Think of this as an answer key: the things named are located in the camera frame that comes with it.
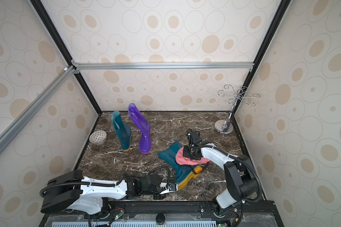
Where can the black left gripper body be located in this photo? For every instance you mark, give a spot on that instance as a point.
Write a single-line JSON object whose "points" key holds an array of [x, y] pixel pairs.
{"points": [[156, 191]]}

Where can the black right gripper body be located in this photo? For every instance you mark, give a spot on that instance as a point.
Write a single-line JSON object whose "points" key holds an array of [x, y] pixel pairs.
{"points": [[192, 149]]}

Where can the pink microfiber cloth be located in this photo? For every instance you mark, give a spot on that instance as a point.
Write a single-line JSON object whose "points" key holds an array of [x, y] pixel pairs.
{"points": [[181, 160]]}

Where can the teal rubber boot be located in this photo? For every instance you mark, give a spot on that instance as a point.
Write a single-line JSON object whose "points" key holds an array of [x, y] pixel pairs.
{"points": [[184, 173], [122, 130]]}

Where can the purple rubber boot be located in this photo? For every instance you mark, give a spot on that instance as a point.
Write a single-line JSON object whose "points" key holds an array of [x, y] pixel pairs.
{"points": [[142, 124]]}

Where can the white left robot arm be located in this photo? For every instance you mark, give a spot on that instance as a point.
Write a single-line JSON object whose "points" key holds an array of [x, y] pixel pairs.
{"points": [[74, 191]]}

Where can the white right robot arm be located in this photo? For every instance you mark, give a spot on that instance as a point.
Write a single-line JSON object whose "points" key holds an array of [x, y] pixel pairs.
{"points": [[242, 182]]}

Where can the chrome mug tree stand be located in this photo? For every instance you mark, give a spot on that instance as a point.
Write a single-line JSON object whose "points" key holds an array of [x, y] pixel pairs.
{"points": [[225, 126]]}

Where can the patterned black white bowl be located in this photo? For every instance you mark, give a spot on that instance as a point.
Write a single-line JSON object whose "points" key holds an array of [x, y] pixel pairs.
{"points": [[98, 137]]}

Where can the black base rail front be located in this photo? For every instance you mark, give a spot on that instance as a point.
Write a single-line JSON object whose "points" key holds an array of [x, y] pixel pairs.
{"points": [[169, 214]]}

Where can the horizontal aluminium rail back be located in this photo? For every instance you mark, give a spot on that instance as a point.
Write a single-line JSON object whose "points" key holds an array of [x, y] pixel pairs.
{"points": [[163, 66]]}

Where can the black corner frame post left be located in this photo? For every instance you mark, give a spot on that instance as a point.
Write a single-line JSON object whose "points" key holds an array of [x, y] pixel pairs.
{"points": [[53, 32]]}

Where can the black corner frame post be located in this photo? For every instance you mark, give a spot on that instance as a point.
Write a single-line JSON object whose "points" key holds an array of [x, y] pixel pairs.
{"points": [[281, 10], [53, 32]]}

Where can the diagonal aluminium rail left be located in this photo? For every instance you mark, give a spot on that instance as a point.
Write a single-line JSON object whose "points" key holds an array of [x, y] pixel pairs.
{"points": [[23, 119]]}

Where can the black corner frame post right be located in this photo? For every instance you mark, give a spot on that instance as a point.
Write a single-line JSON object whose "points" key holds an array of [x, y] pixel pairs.
{"points": [[281, 10]]}

